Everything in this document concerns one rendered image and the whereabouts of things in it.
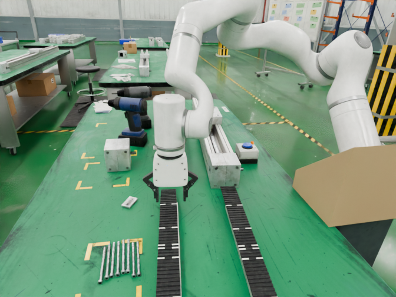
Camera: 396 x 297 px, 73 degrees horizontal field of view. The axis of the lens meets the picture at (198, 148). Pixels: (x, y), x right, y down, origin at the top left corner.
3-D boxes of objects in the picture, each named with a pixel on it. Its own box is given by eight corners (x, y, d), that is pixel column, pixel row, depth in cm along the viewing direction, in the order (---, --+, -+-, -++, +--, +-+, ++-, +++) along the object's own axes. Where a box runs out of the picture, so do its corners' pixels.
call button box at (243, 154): (257, 164, 112) (259, 150, 109) (234, 164, 111) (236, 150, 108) (251, 155, 119) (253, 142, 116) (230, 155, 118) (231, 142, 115)
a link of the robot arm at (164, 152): (152, 149, 71) (152, 159, 72) (185, 148, 72) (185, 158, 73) (154, 136, 79) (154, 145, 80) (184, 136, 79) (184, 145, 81)
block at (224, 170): (245, 187, 96) (248, 164, 91) (211, 188, 94) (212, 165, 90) (239, 174, 104) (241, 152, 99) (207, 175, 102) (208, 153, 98)
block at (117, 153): (137, 170, 105) (135, 148, 101) (106, 172, 102) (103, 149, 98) (137, 158, 113) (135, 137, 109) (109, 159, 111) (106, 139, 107)
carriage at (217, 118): (221, 129, 130) (222, 116, 127) (198, 129, 128) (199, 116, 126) (215, 118, 144) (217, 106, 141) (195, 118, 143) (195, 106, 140)
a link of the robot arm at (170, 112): (190, 138, 78) (160, 135, 80) (191, 93, 72) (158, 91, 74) (184, 150, 71) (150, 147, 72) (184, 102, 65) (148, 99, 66)
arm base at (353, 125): (374, 161, 96) (360, 114, 101) (413, 148, 78) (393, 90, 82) (321, 167, 96) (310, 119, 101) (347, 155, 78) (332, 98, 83)
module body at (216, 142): (233, 174, 103) (235, 155, 100) (207, 175, 102) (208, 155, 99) (207, 110, 175) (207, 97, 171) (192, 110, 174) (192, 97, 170)
